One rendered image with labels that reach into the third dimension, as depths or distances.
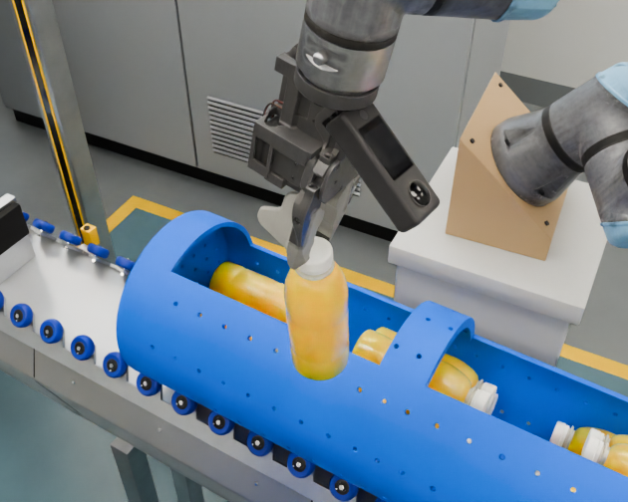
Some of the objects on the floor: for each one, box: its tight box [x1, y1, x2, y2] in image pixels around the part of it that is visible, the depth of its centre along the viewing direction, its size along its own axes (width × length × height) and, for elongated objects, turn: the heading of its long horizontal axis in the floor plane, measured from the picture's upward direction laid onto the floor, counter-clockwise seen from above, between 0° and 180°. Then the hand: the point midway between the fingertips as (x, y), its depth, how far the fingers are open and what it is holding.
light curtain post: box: [9, 0, 116, 265], centre depth 184 cm, size 6×6×170 cm
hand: (314, 250), depth 75 cm, fingers closed on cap, 4 cm apart
